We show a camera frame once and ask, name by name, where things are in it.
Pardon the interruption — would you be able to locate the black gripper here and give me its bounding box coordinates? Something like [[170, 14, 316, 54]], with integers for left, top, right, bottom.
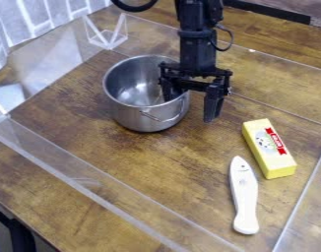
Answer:
[[160, 30, 233, 122]]

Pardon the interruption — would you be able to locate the stainless steel pot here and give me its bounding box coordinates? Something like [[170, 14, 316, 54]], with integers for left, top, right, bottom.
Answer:
[[103, 55, 190, 132]]

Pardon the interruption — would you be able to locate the yellow butter block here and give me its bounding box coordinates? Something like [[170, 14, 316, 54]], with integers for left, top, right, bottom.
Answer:
[[242, 118, 297, 179]]

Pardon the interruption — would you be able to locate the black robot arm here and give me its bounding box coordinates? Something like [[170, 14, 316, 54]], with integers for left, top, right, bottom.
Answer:
[[160, 0, 234, 122]]

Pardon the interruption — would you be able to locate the black bar at back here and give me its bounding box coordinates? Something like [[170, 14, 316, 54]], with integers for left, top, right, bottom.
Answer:
[[222, 0, 311, 25]]

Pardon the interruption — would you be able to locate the clear acrylic barrier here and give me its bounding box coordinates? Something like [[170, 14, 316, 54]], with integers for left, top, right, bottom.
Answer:
[[0, 8, 321, 252]]

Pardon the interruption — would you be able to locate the white patterned curtain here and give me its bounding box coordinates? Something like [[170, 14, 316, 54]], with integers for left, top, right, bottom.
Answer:
[[0, 0, 113, 70]]

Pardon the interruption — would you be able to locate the black cable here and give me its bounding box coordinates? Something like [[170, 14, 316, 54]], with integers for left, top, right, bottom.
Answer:
[[110, 0, 161, 13]]

